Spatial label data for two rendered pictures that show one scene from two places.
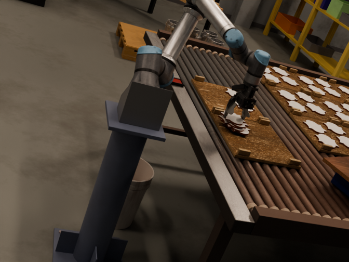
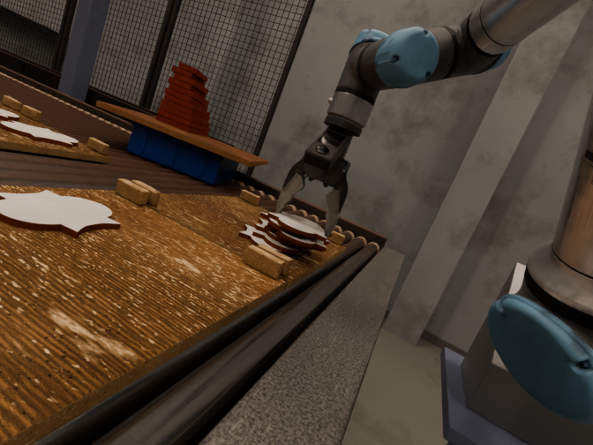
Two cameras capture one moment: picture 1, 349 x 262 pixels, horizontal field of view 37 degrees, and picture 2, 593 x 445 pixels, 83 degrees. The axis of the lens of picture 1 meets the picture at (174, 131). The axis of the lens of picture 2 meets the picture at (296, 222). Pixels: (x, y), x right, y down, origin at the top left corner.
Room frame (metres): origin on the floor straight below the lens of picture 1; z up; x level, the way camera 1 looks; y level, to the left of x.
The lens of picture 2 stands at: (2.89, 0.14, 1.11)
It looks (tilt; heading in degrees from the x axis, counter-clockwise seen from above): 10 degrees down; 219
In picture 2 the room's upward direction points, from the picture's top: 22 degrees clockwise
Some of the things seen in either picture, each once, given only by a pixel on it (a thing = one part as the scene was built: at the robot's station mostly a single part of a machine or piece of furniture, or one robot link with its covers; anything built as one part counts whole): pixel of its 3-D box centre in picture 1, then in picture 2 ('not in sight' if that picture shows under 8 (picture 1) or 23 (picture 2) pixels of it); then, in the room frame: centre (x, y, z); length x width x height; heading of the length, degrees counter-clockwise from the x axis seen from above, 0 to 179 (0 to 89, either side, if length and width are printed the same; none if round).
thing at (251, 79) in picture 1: (253, 78); (347, 111); (2.39, -0.26, 1.21); 0.08 x 0.08 x 0.05
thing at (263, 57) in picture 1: (258, 63); (366, 69); (2.39, -0.25, 1.29); 0.09 x 0.08 x 0.11; 60
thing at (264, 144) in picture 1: (253, 139); (253, 228); (2.39, -0.38, 0.93); 0.41 x 0.35 x 0.02; 22
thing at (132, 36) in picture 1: (174, 44); not in sight; (6.09, 0.37, 0.18); 1.30 x 0.91 x 0.37; 113
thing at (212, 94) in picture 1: (228, 101); (65, 252); (2.78, -0.22, 0.93); 0.41 x 0.35 x 0.02; 22
